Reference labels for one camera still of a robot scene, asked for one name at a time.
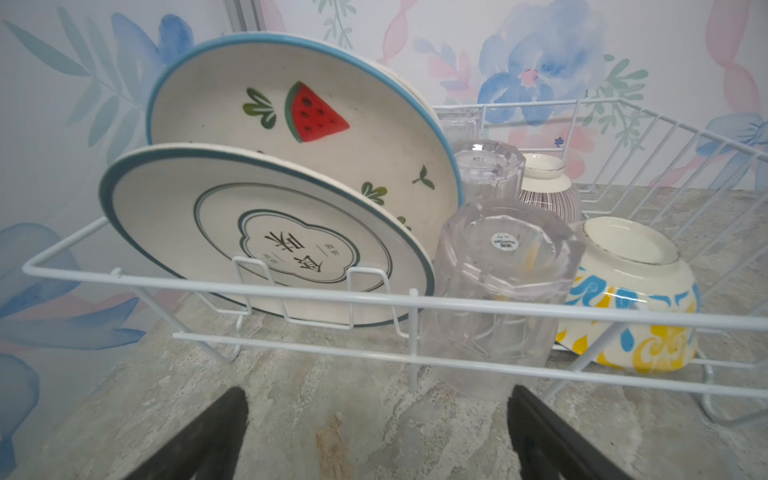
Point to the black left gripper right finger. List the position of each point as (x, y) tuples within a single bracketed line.
[(548, 447)]

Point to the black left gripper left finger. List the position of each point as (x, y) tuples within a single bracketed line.
[(207, 448)]

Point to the white plate green rim characters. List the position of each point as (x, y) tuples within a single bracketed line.
[(209, 213)]

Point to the watermelon pattern plate blue rim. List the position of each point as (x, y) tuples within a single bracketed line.
[(320, 107)]

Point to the clear faceted glass front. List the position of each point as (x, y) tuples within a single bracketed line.
[(500, 250)]

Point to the clear faceted glass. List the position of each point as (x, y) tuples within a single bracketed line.
[(489, 169), (460, 124), (500, 250)]

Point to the blue yellow patterned bowl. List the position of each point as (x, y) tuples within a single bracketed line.
[(628, 265)]

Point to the purple striped bowl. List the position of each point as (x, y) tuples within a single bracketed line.
[(546, 185)]

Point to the clear faceted glass middle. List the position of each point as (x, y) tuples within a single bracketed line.
[(489, 169)]

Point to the clear faceted glass back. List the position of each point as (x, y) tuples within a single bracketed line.
[(460, 124)]

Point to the white wire dish rack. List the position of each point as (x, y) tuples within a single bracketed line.
[(709, 323)]

